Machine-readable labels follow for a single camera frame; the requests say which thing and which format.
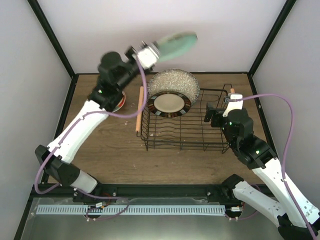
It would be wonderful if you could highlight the light teal flower plate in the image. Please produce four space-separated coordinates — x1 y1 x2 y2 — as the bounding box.
152 31 198 62

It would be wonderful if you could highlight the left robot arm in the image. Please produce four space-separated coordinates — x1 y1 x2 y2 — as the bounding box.
34 41 163 202

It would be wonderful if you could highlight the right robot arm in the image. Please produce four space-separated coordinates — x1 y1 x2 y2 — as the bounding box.
204 104 320 240

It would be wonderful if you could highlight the black enclosure frame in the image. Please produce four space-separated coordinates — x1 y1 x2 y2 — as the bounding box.
14 0 296 240

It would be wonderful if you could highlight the wooden rack handle left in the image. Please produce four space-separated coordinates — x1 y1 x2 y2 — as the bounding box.
135 86 145 133

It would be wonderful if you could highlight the dark striped rim plate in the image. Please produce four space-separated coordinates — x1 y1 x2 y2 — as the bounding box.
147 91 192 118

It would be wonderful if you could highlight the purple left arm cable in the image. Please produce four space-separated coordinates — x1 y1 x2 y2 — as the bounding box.
33 58 150 223

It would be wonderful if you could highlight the red teal glazed plate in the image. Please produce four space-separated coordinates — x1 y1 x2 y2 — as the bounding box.
112 91 126 113

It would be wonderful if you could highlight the speckled beige large plate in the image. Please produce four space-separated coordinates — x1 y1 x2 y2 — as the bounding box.
147 68 200 105

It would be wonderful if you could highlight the black wire dish rack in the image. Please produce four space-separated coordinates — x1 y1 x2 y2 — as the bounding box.
136 83 233 153

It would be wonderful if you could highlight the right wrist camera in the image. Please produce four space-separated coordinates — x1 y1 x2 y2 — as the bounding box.
222 93 243 118

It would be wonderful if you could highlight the white slotted cable duct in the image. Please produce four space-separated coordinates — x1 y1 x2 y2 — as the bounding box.
35 204 226 216

